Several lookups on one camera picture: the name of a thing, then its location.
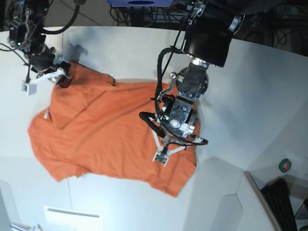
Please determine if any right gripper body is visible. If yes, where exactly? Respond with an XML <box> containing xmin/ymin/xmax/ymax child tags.
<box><xmin>28</xmin><ymin>46</ymin><xmax>56</xmax><ymax>73</ymax></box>

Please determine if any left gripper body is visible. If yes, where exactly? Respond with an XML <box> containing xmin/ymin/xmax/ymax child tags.
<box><xmin>158</xmin><ymin>120</ymin><xmax>200</xmax><ymax>147</ymax></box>

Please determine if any orange t-shirt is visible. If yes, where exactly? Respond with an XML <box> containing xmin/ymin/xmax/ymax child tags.
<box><xmin>28</xmin><ymin>62</ymin><xmax>196</xmax><ymax>197</ymax></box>

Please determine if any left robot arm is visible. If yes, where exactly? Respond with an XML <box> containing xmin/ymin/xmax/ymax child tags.
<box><xmin>140</xmin><ymin>0</ymin><xmax>244</xmax><ymax>149</ymax></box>

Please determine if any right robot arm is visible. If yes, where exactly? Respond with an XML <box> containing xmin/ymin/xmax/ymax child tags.
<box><xmin>8</xmin><ymin>0</ymin><xmax>85</xmax><ymax>95</ymax></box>

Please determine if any blue box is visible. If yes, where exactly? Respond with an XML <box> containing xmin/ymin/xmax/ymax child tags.
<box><xmin>107</xmin><ymin>0</ymin><xmax>179</xmax><ymax>7</ymax></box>

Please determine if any green tape roll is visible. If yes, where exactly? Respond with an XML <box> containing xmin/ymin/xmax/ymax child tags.
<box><xmin>279</xmin><ymin>158</ymin><xmax>292</xmax><ymax>173</ymax></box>

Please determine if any black keyboard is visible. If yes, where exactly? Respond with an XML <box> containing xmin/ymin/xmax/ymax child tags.
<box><xmin>261</xmin><ymin>178</ymin><xmax>297</xmax><ymax>231</ymax></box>

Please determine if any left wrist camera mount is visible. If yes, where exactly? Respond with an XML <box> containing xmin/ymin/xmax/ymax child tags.
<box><xmin>152</xmin><ymin>123</ymin><xmax>208</xmax><ymax>166</ymax></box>

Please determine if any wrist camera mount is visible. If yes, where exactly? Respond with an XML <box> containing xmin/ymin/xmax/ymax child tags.
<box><xmin>152</xmin><ymin>123</ymin><xmax>208</xmax><ymax>166</ymax></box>
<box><xmin>21</xmin><ymin>68</ymin><xmax>64</xmax><ymax>96</ymax></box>

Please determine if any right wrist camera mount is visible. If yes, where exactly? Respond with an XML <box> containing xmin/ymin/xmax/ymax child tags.
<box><xmin>21</xmin><ymin>68</ymin><xmax>64</xmax><ymax>96</ymax></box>

